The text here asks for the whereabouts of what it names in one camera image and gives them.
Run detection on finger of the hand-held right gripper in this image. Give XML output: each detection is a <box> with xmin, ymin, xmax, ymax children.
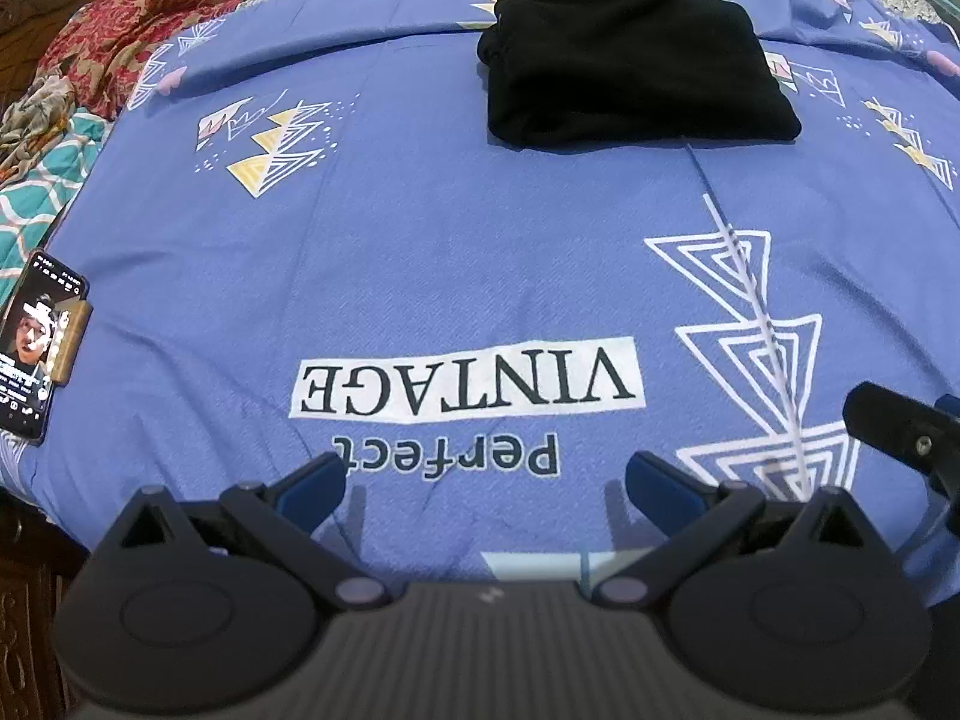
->
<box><xmin>841</xmin><ymin>381</ymin><xmax>960</xmax><ymax>500</ymax></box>

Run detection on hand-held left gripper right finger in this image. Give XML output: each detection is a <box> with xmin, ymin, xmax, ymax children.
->
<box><xmin>591</xmin><ymin>451</ymin><xmax>884</xmax><ymax>611</ymax></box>

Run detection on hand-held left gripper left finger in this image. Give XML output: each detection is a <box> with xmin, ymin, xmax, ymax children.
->
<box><xmin>96</xmin><ymin>451</ymin><xmax>389</xmax><ymax>613</ymax></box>

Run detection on black pants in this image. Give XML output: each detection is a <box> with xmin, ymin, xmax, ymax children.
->
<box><xmin>476</xmin><ymin>0</ymin><xmax>802</xmax><ymax>152</ymax></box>

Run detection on small wooden phone stand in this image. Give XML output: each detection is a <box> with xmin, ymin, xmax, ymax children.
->
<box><xmin>49</xmin><ymin>298</ymin><xmax>93</xmax><ymax>388</ymax></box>

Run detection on blue printed bedsheet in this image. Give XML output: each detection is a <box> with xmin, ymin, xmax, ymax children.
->
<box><xmin>0</xmin><ymin>0</ymin><xmax>960</xmax><ymax>616</ymax></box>

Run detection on black smartphone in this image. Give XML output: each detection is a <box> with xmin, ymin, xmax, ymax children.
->
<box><xmin>0</xmin><ymin>249</ymin><xmax>91</xmax><ymax>448</ymax></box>

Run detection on teal lattice-pattern cloth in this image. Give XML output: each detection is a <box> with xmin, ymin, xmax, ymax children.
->
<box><xmin>0</xmin><ymin>109</ymin><xmax>113</xmax><ymax>301</ymax></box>

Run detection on grey floral cloth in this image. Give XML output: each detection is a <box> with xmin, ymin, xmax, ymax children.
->
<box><xmin>0</xmin><ymin>75</ymin><xmax>80</xmax><ymax>158</ymax></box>

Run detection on red floral patchwork quilt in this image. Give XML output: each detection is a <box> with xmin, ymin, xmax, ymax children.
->
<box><xmin>34</xmin><ymin>0</ymin><xmax>856</xmax><ymax>121</ymax></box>

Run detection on carved wooden headboard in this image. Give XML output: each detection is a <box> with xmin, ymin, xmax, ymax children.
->
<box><xmin>0</xmin><ymin>0</ymin><xmax>136</xmax><ymax>113</ymax></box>

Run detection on carved wooden bed rail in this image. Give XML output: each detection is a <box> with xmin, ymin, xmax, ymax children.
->
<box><xmin>0</xmin><ymin>495</ymin><xmax>85</xmax><ymax>720</ymax></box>

